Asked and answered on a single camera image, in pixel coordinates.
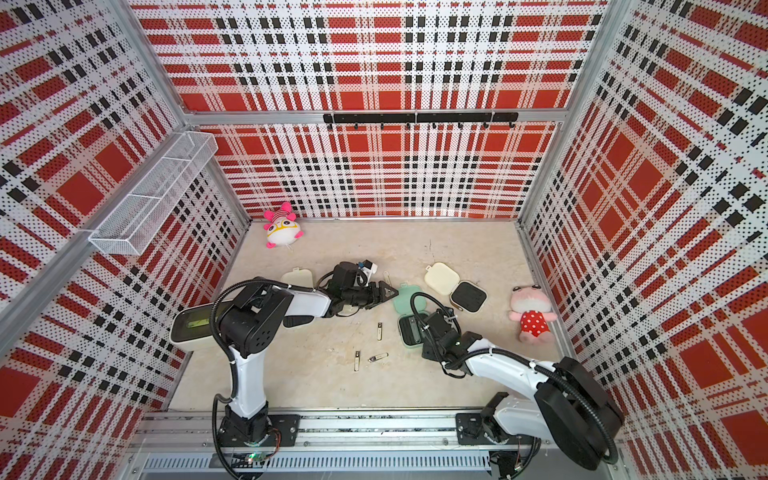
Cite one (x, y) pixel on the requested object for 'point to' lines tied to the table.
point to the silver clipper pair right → (379, 331)
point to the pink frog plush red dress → (532, 307)
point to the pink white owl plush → (281, 228)
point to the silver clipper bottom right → (379, 356)
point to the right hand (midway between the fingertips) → (436, 346)
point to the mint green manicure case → (409, 329)
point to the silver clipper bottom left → (357, 361)
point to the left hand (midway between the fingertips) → (396, 294)
